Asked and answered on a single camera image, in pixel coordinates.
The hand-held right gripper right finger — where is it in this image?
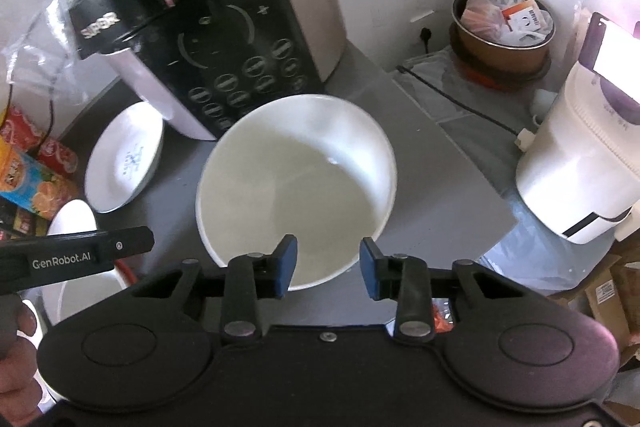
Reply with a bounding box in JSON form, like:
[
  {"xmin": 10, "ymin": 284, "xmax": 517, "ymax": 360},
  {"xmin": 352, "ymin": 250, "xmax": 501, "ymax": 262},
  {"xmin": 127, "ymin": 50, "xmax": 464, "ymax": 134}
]
[{"xmin": 359, "ymin": 237, "xmax": 536, "ymax": 342}]

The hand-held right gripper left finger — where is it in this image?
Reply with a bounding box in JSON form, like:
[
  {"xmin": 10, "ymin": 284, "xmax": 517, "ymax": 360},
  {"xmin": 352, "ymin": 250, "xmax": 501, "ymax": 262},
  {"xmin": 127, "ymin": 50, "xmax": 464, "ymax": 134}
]
[{"xmin": 131, "ymin": 234, "xmax": 299, "ymax": 342}]

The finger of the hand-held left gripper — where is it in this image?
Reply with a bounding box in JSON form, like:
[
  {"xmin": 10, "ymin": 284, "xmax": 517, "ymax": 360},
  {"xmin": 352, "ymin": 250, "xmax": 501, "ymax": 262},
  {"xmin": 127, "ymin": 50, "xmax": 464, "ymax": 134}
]
[{"xmin": 96, "ymin": 227, "xmax": 155, "ymax": 261}]

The white bowl with brown marks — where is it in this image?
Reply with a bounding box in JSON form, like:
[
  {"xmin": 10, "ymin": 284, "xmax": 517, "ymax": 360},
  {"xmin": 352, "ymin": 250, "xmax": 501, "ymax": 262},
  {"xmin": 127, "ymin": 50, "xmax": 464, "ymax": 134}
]
[{"xmin": 41, "ymin": 199, "xmax": 131, "ymax": 333}]

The large white bowl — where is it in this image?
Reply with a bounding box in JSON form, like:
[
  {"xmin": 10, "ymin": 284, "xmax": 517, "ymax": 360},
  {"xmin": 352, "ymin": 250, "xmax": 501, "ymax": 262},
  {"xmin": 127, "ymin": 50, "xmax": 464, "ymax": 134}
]
[{"xmin": 195, "ymin": 94, "xmax": 398, "ymax": 292}]

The person's left hand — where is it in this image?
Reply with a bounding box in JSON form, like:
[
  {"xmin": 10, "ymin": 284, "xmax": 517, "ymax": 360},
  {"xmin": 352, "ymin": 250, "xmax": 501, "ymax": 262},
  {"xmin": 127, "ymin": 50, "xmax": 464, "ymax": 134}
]
[{"xmin": 0, "ymin": 304, "xmax": 40, "ymax": 412}]

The orange juice bottle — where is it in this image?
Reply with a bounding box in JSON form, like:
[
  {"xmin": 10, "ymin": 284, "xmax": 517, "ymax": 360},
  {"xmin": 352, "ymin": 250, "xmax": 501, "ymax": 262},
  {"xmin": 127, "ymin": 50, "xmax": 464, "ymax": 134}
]
[{"xmin": 0, "ymin": 139, "xmax": 81, "ymax": 223}]

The white plate with blue print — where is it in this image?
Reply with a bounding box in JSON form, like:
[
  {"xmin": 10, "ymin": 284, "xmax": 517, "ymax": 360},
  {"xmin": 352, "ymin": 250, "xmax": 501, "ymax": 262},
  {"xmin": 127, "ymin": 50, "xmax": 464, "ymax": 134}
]
[{"xmin": 84, "ymin": 101, "xmax": 165, "ymax": 214}]

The red soda can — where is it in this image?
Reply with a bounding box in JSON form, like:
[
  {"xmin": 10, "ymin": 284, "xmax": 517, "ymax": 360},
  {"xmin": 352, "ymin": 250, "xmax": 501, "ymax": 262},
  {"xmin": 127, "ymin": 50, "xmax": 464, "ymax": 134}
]
[
  {"xmin": 0, "ymin": 106, "xmax": 40, "ymax": 148},
  {"xmin": 40, "ymin": 138, "xmax": 79, "ymax": 176}
]

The crumpled clear plastic sheet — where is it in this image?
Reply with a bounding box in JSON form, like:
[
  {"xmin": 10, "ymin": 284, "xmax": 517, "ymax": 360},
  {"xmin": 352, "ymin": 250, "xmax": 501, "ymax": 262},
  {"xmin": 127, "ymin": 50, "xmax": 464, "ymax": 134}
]
[{"xmin": 477, "ymin": 202, "xmax": 618, "ymax": 293}]

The white plug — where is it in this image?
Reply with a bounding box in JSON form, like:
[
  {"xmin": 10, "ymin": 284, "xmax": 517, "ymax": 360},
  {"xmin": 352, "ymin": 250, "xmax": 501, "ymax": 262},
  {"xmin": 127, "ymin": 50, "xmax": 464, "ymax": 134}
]
[{"xmin": 517, "ymin": 127, "xmax": 540, "ymax": 152}]

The orange pot stand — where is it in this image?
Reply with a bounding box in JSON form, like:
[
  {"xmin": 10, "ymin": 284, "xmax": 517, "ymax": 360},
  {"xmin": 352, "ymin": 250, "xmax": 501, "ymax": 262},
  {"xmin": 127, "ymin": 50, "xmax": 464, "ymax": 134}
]
[{"xmin": 462, "ymin": 57, "xmax": 551, "ymax": 90}]

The white and purple kitchen appliance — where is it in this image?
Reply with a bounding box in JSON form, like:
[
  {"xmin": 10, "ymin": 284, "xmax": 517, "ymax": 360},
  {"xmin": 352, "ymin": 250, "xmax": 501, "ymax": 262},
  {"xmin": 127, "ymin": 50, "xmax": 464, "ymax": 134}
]
[{"xmin": 515, "ymin": 12, "xmax": 640, "ymax": 245}]

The black and beige pressure cooker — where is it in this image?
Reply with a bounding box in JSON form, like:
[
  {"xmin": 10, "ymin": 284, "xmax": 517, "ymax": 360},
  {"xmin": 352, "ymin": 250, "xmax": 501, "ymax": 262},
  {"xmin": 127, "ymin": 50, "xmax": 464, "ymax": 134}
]
[{"xmin": 69, "ymin": 0, "xmax": 347, "ymax": 142}]

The cardboard box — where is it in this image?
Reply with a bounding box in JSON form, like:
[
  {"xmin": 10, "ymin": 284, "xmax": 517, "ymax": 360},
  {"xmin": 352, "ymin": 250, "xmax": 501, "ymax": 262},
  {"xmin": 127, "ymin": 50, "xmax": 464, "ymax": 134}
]
[{"xmin": 580, "ymin": 254, "xmax": 640, "ymax": 358}]

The brown inner pot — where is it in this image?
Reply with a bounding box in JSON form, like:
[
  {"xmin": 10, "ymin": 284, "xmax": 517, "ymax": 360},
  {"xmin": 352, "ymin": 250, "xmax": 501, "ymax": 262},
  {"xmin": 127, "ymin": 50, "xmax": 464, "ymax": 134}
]
[{"xmin": 450, "ymin": 0, "xmax": 556, "ymax": 80}]

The pile of plastic packets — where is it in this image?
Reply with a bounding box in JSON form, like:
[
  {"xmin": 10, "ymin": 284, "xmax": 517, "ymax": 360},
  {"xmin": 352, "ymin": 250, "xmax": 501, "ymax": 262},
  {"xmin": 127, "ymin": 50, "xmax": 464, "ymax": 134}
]
[{"xmin": 461, "ymin": 0, "xmax": 554, "ymax": 48}]

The black power cable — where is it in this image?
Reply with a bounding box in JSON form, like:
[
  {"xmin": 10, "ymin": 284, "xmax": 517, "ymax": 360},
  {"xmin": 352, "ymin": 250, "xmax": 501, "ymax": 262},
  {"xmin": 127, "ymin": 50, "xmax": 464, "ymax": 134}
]
[{"xmin": 397, "ymin": 66, "xmax": 523, "ymax": 138}]

